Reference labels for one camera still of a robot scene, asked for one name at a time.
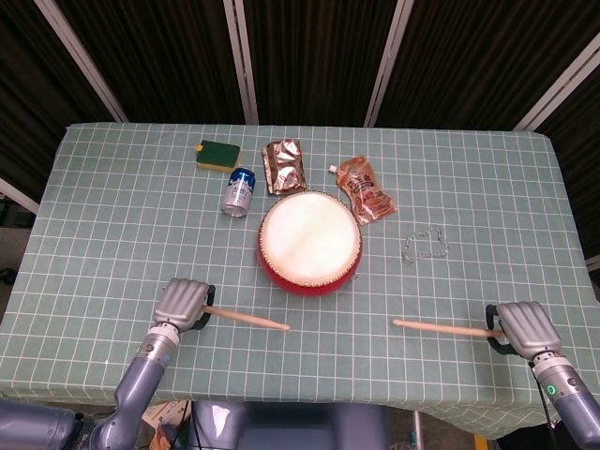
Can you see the red drum with white skin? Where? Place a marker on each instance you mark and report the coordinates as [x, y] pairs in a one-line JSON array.
[[309, 234]]

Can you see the green yellow sponge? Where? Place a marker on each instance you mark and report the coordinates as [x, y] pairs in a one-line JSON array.
[[219, 154]]

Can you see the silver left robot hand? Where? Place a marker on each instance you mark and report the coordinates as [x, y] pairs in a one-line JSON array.
[[183, 302]]

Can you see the orange snack bag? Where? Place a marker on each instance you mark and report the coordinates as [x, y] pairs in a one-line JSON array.
[[161, 438]]

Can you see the grey table leg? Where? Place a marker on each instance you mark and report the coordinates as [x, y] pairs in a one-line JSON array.
[[417, 431]]

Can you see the blue silver drink can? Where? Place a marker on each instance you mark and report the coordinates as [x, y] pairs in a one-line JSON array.
[[240, 192]]

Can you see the dark corrugated screen panel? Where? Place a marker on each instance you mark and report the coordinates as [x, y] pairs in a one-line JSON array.
[[28, 94], [586, 140], [319, 56], [469, 56], [164, 56]]

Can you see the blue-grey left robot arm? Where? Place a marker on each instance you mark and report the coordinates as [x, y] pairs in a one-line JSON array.
[[136, 384]]

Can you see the orange spout pouch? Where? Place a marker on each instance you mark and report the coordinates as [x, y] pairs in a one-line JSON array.
[[365, 190]]

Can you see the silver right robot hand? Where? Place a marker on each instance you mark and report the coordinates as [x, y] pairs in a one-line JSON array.
[[527, 328]]

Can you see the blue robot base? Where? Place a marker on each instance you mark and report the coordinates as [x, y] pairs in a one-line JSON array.
[[290, 426]]

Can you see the green grid cutting mat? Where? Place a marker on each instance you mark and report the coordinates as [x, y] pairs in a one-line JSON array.
[[140, 211]]

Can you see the white printed cardboard box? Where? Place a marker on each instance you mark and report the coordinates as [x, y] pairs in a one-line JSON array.
[[164, 412]]

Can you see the white screen frame post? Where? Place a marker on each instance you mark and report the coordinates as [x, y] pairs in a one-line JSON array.
[[77, 51], [19, 197], [241, 61], [562, 84], [389, 61]]

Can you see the wooden drumstick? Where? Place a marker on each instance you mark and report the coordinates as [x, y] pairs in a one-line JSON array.
[[445, 327], [248, 319]]

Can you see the brown foil snack packet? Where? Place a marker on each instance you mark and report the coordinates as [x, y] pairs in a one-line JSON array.
[[283, 166]]

